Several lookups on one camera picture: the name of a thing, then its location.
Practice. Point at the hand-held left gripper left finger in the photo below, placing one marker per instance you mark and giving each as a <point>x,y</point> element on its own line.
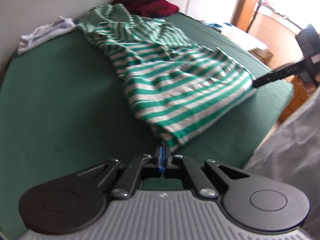
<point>158,155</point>

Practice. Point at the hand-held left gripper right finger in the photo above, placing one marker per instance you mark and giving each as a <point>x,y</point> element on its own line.
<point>165,156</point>

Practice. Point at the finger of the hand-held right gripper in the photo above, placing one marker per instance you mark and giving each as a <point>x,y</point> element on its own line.
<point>280,72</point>

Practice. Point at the green white striped shirt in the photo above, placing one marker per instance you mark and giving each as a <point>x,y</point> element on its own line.
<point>175,80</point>

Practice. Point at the person's right hand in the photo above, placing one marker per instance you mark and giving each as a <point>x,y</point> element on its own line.
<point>308,87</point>

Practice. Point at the wooden furniture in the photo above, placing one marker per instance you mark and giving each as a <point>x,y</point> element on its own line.
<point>292,102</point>

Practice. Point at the white desk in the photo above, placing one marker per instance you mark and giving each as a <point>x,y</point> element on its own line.
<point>240,35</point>

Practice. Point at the blue round lid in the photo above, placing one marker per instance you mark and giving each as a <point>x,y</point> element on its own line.
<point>228,24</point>

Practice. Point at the green blanket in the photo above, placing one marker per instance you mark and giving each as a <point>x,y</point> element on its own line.
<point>62,105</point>

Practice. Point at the dark red knit garment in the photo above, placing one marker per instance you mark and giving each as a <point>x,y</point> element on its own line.
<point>150,5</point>

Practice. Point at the white folded cloth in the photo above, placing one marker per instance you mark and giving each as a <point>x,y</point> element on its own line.
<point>42,33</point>

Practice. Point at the wooden door frame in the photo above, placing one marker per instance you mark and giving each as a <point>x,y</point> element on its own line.
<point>243,5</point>

